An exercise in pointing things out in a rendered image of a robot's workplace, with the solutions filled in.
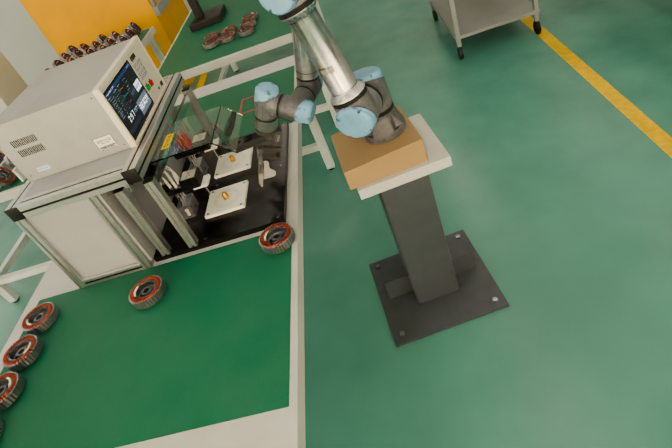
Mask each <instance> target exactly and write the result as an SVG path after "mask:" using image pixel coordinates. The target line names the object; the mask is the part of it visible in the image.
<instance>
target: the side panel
mask: <svg viewBox="0 0 672 448"><path fill-rule="evenodd" d="M15 223H16V224H17V225H18V226H19V227H20V228H21V229H22V230H23V231H24V232H25V233H26V234H27V235H28V236H29V237H30V238H31V240H32V241H33V242H34V243H35V244H36V245H37V246H38V247H39V248H40V249H41V250H42V251H43V252H44V253H45V254H46V255H47V256H48V257H49V258H50V259H51V260H52V261H53V262H54V263H55V264H56V265H57V266H58V267H59V268H60V269H61V270H62V271H63V272H64V273H65V274H66V275H67V276H68V277H69V278H70V279H71V280H72V281H73V282H74V283H75V284H76V285H77V286H78V287H79V288H83V286H84V287H86V286H90V285H93V284H96V283H100V282H103V281H107V280H110V279H113V278H117V277H120V276H124V275H127V274H130V273H134V272H137V271H141V270H144V269H147V268H148V267H149V268H151V267H153V263H154V260H151V261H150V260H149V259H148V258H147V257H146V256H145V254H144V253H143V252H142V251H141V249H140V248H139V247H138V246H137V244H136V243H135V242H134V241H133V240H132V238H131V237H130V236H129V235H128V233H127V232H126V231H125V230H124V228H123V227H122V226H121V225H120V224H119V222H118V221H117V220H116V219H115V217H114V216H113V215H112V214H111V212H110V211H109V210H108V209H107V208H106V206H105V205H104V204H103V203H102V201H101V200H100V199H99V198H98V196H97V195H96V196H93V197H90V198H87V199H84V200H81V201H78V202H74V203H71V204H68V205H65V206H62V207H59V208H56V209H53V210H50V211H47V212H44V213H41V214H37V215H34V216H31V217H28V218H26V219H23V220H19V221H16V222H15Z"/></svg>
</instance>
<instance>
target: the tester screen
mask: <svg viewBox="0 0 672 448"><path fill-rule="evenodd" d="M136 79H138V78H137V76H136V75H135V73H134V71H133V70H132V68H131V67H130V65H129V63H127V65H126V66H125V67H124V69H123V70H122V72H121V73H120V75H119V76H118V78H117V79H116V80H115V82H114V83H113V85H112V86H111V88H110V89H109V91H108V92H107V93H106V95H105V96H106V98H107V99H108V101H109V102H110V104H111V105H112V107H113V108H114V109H115V111H116V112H117V114H118V115H119V117H120V118H121V120H122V121H123V123H124V124H125V125H126V127H127V128H128V130H129V131H130V130H131V128H132V127H133V125H134V123H135V121H136V119H137V117H138V115H139V113H141V114H142V116H143V117H142V119H141V121H140V123H139V125H138V127H137V129H136V131H135V132H134V134H132V132H131V131H130V133H131V134H132V136H133V137H134V138H135V136H136V134H137V132H138V130H139V128H140V126H141V124H142V122H143V120H144V119H145V117H146V115H147V113H148V111H149V109H150V107H151V105H152V103H153V102H151V104H150V106H149V108H148V110H147V112H146V113H145V115H144V114H143V113H142V111H141V110H140V108H139V107H138V105H137V104H136V102H137V100H138V98H139V96H140V95H141V93H142V91H143V89H144V87H143V86H141V88H140V90H139V92H138V93H137V95H136V97H135V98H134V99H133V97H132V96H131V94H130V93H129V90H130V88H131V87H132V85H133V84H134V82H135V80H136ZM138 80H139V79H138ZM132 108H133V110H134V111H135V113H136V117H135V119H134V120H133V122H132V124H131V122H130V121H129V119H128V118H127V117H128V115H129V114H130V112H131V110H132Z"/></svg>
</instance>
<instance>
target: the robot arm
mask: <svg viewBox="0 0 672 448"><path fill-rule="evenodd" d="M316 1H317V0H259V2H260V3H261V5H262V6H263V7H264V8H265V9H266V10H267V11H268V12H272V13H273V14H276V15H277V16H278V18H279V20H280V21H281V22H285V23H288V24H289V25H290V27H291V28H292V39H293V50H294V60H295V71H296V82H297V86H296V88H295V89H294V91H293V93H292V94H291V96H290V95H286V94H282V93H279V88H278V86H277V85H275V84H274V83H271V82H262V83H259V84H258V85H257V86H256V87H255V97H254V107H255V132H254V133H252V134H250V135H247V136H245V137H242V138H240V139H238V144H237V149H236V153H239V152H242V151H244V150H247V149H249V148H251V147H254V146H257V159H258V173H259V184H260V185H261V187H263V180H264V179H267V178H271V177H274V176H275V175H276V171H275V170H273V169H271V168H270V167H269V162H268V161H263V159H269V160H274V161H281V152H282V150H281V149H282V148H281V143H282V138H281V136H282V130H281V125H278V117H279V118H283V119H287V120H291V121H295V122H297V123H305V124H310V123H311V122H312V121H313V119H314V116H315V112H316V103H315V102H314V101H315V99H316V97H317V96H318V95H319V93H320V92H321V89H322V86H323V81H324V83H325V85H326V86H327V88H328V90H329V91H330V93H331V95H332V96H331V100H330V103H331V105H332V106H333V108H334V110H335V111H336V113H337V115H336V118H335V119H336V120H335V122H336V126H337V128H338V129H339V130H340V131H341V132H342V133H343V134H345V135H347V136H351V137H353V138H361V137H364V139H365V141H366V142H367V143H369V144H383V143H386V142H389V141H392V140H394V139H395V138H397V137H398V136H400V135H401V134H402V133H403V132H404V131H405V129H406V126H407V124H406V121H405V118H404V116H403V115H402V114H401V113H400V112H399V110H398V109H397V108H396V107H395V106H394V103H393V101H392V98H391V95H390V92H389V89H388V87H387V84H386V81H385V78H384V75H383V73H382V71H381V69H380V68H379V67H376V66H370V67H365V68H362V69H359V70H357V71H355V72H352V71H351V69H350V67H349V65H348V63H347V62H346V60H345V58H344V56H343V54H342V53H341V51H340V49H339V47H338V46H337V44H336V42H335V40H334V38H333V37H332V35H331V33H330V31H329V29H328V28H327V26H326V24H325V22H324V21H323V19H322V17H321V15H320V13H319V12H318V10H317V8H316ZM263 163H264V169H263Z"/></svg>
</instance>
